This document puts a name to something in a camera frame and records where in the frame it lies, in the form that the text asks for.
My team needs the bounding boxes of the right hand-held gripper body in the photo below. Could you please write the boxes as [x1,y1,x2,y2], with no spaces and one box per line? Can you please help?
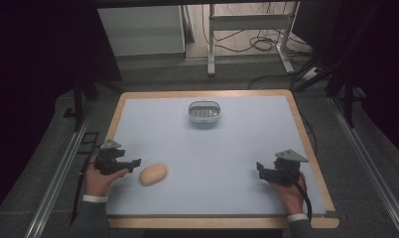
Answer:
[262,149,310,186]

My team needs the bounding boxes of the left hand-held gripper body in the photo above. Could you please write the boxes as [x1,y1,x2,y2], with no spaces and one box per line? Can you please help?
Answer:
[93,138,134,176]

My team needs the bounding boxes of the bread roll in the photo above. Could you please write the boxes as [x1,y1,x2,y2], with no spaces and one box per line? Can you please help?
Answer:
[139,163,169,186]

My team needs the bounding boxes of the person's left hand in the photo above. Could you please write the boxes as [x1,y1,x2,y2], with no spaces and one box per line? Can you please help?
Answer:
[83,155,130,198]

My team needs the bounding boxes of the person's right hand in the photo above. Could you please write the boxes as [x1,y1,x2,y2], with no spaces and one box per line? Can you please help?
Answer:
[268,172,309,216]

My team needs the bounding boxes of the light blue table mat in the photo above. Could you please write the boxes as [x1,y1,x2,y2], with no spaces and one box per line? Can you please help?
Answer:
[105,95,327,217]

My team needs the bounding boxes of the black tripod stand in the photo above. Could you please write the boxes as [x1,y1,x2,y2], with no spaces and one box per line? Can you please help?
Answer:
[63,77,122,133]
[294,56,367,129]

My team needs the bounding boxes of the grey cabinet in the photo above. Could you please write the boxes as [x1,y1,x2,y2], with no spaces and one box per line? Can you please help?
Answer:
[97,5,187,58]

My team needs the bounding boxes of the white metal stand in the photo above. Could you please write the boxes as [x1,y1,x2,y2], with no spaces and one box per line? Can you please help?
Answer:
[206,1,301,77]

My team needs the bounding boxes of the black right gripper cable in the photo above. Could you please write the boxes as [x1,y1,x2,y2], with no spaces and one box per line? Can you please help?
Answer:
[278,164,313,223]

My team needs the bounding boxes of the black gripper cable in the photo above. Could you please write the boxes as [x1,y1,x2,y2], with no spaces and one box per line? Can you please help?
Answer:
[69,145,102,226]
[278,164,313,223]

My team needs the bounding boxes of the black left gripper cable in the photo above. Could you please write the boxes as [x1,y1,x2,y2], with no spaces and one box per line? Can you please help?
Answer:
[69,145,102,226]

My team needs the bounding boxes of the aluminium rail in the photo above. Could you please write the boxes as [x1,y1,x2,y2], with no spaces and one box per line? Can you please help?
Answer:
[329,97,399,238]
[24,105,96,238]

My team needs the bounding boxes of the black floor cables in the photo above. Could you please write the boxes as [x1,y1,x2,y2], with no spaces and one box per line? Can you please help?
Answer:
[201,2,318,90]

